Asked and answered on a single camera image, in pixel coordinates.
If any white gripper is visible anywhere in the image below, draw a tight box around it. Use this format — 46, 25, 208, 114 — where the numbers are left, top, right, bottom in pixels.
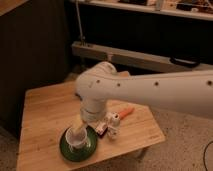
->
72, 99, 107, 134

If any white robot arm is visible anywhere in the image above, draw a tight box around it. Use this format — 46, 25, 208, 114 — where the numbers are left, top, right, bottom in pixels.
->
75, 62, 213, 124

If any white cup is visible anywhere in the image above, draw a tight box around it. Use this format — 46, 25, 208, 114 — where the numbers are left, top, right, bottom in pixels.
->
65, 128, 87, 149

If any white red box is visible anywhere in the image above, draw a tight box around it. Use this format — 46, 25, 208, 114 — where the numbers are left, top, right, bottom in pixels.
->
95, 116, 111, 136

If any green round plate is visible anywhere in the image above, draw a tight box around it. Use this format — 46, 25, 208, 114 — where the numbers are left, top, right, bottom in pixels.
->
59, 126, 98, 162

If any wooden table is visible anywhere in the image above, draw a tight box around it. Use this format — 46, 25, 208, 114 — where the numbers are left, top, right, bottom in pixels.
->
17, 81, 165, 171

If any orange carrot toy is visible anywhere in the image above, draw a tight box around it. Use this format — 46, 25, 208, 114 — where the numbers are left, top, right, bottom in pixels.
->
118, 107, 134, 120

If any grey metal shelf beam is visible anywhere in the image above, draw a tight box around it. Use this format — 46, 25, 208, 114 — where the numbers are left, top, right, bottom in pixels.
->
71, 41, 213, 73

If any vertical metal pole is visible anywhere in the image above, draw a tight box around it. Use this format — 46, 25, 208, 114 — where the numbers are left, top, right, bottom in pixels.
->
75, 0, 85, 45

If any upper white shelf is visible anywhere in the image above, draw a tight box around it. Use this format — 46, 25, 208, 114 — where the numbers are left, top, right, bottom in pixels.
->
69, 0, 213, 21

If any black handle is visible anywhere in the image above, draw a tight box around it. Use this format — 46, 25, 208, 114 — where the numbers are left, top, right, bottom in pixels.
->
169, 57, 200, 68

